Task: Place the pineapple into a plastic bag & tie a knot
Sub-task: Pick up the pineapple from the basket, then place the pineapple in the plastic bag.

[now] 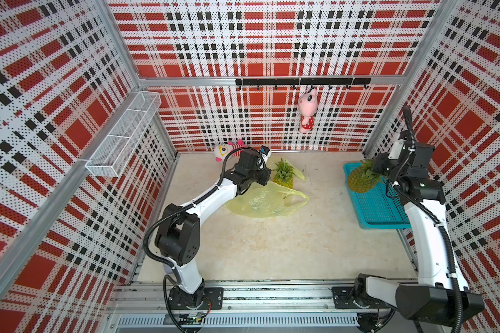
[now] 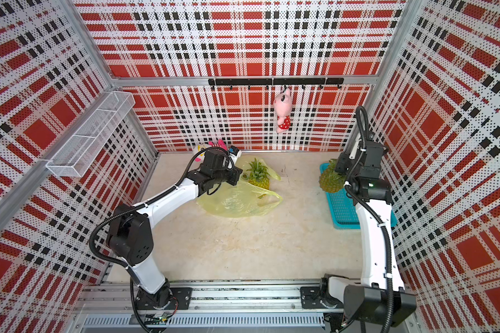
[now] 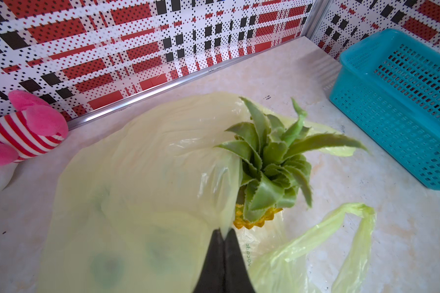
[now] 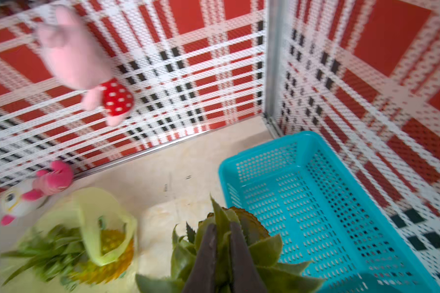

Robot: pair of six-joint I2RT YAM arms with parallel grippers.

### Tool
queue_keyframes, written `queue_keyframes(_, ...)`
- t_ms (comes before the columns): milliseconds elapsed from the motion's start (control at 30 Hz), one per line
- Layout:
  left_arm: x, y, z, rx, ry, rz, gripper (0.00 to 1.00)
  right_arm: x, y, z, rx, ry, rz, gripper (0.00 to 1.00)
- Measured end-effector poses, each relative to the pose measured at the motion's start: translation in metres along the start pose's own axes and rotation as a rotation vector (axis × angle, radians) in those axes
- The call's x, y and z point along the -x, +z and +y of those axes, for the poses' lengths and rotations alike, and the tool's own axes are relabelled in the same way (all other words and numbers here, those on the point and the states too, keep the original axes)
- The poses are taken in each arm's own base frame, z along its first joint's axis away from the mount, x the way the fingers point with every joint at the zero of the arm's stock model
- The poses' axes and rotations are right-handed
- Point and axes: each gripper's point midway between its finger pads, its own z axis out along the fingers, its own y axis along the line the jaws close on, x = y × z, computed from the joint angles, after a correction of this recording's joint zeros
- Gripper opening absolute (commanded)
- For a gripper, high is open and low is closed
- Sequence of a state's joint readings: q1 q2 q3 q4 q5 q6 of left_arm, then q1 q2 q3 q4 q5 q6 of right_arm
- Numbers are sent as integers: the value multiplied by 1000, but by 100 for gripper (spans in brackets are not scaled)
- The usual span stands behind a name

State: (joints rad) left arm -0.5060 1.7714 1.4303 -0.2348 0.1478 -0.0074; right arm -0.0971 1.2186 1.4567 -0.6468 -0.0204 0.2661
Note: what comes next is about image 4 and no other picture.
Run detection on pink hanging plush toy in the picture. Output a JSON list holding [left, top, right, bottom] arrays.
[[35, 5, 134, 127]]

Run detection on yellow-green plastic bag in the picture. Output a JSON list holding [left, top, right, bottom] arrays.
[[0, 188, 137, 293]]

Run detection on white pink plush bird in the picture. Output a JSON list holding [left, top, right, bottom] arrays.
[[0, 161, 74, 226]]

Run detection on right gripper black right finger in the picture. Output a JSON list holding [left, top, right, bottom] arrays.
[[230, 222, 268, 293]]

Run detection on teal plastic basket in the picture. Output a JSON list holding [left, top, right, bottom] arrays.
[[219, 131, 440, 293]]

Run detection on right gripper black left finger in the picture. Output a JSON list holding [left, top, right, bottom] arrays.
[[182, 224, 217, 293]]

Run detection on pineapple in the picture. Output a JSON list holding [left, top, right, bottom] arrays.
[[135, 200, 326, 293], [0, 224, 134, 292]]

